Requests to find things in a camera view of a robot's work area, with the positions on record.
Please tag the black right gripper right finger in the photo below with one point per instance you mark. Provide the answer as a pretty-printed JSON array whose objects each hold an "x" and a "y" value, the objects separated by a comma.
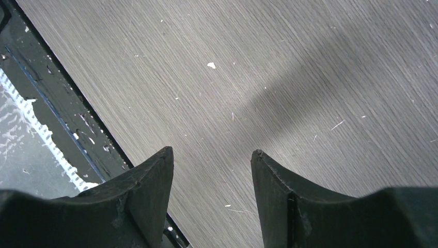
[{"x": 296, "y": 212}]

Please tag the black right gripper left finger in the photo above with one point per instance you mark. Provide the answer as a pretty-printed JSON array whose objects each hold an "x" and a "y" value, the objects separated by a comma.
[{"x": 126, "y": 211}]

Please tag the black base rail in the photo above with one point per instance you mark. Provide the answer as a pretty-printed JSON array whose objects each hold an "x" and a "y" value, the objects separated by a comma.
[{"x": 65, "y": 146}]

